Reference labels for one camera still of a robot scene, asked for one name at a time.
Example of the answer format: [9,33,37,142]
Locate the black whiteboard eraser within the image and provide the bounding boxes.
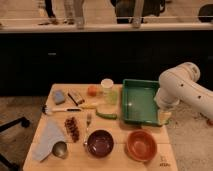
[69,91,85,105]

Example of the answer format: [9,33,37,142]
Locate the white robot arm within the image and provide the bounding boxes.
[155,62,213,126]

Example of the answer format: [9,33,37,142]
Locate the red bowl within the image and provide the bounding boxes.
[125,129,157,162]

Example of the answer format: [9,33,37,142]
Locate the dark purple bowl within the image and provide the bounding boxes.
[87,130,114,158]

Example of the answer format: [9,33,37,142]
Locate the green plastic tray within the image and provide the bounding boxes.
[122,79,159,126]

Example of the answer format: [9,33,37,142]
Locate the green chili pepper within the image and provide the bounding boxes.
[96,110,117,120]

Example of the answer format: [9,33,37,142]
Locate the metal fork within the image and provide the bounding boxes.
[83,113,92,146]

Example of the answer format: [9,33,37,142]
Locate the orange fruit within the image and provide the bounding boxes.
[87,85,98,97]

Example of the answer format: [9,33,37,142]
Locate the black marker pen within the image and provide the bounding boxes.
[68,93,78,106]

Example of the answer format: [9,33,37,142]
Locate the blue sponge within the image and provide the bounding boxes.
[52,90,65,105]

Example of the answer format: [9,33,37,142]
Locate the grey folded cloth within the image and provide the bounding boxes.
[32,119,66,162]

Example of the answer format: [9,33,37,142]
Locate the white dish brush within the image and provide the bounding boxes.
[42,105,80,115]

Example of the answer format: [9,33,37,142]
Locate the black office chair base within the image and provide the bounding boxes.
[0,116,31,171]

